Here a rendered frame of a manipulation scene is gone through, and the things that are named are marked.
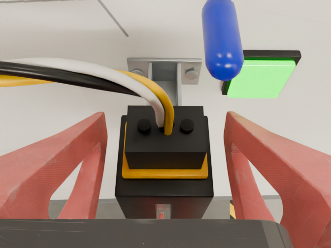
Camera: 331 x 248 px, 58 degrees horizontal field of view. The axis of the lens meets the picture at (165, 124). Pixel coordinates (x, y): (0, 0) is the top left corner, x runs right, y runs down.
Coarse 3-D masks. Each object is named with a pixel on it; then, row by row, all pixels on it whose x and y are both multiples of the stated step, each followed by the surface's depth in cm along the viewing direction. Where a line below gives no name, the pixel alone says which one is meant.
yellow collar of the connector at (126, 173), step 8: (128, 168) 12; (128, 176) 12; (136, 176) 12; (144, 176) 12; (152, 176) 12; (160, 176) 12; (168, 176) 12; (176, 176) 12; (184, 176) 12; (192, 176) 12; (200, 176) 12
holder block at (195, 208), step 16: (208, 128) 14; (208, 144) 14; (208, 160) 13; (208, 176) 13; (128, 192) 12; (144, 192) 12; (160, 192) 12; (176, 192) 12; (192, 192) 12; (208, 192) 13; (128, 208) 14; (144, 208) 14; (176, 208) 14; (192, 208) 14
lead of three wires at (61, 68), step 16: (0, 64) 6; (16, 64) 7; (32, 64) 7; (48, 64) 7; (64, 64) 7; (80, 64) 7; (96, 64) 7; (0, 80) 7; (16, 80) 7; (32, 80) 7; (48, 80) 7; (64, 80) 7; (80, 80) 7; (96, 80) 8; (112, 80) 8; (128, 80) 8; (144, 80) 9; (144, 96) 9; (160, 96) 9; (160, 112) 10
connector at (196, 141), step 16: (128, 112) 12; (144, 112) 12; (176, 112) 12; (192, 112) 12; (128, 128) 11; (144, 128) 11; (160, 128) 11; (176, 128) 11; (192, 128) 11; (128, 144) 11; (144, 144) 11; (160, 144) 11; (176, 144) 11; (192, 144) 11; (128, 160) 12; (144, 160) 12; (160, 160) 12; (176, 160) 12; (192, 160) 12
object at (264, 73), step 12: (252, 60) 18; (264, 60) 18; (276, 60) 18; (288, 60) 18; (240, 72) 18; (252, 72) 18; (264, 72) 18; (276, 72) 18; (288, 72) 18; (228, 84) 20; (240, 84) 19; (252, 84) 19; (264, 84) 19; (276, 84) 19; (228, 96) 20; (240, 96) 20; (252, 96) 20; (264, 96) 20; (276, 96) 20
